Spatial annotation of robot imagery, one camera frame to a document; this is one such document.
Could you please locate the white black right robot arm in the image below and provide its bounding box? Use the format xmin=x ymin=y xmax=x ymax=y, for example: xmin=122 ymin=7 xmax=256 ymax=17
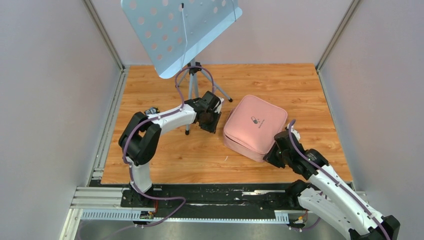
xmin=264 ymin=130 xmax=401 ymax=240

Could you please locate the pink medicine kit case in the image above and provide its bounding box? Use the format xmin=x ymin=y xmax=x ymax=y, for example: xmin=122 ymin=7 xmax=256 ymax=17
xmin=223 ymin=95 xmax=288 ymax=163

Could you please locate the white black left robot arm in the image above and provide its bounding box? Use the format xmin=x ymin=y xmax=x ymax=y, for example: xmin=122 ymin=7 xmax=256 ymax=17
xmin=118 ymin=91 xmax=224 ymax=207

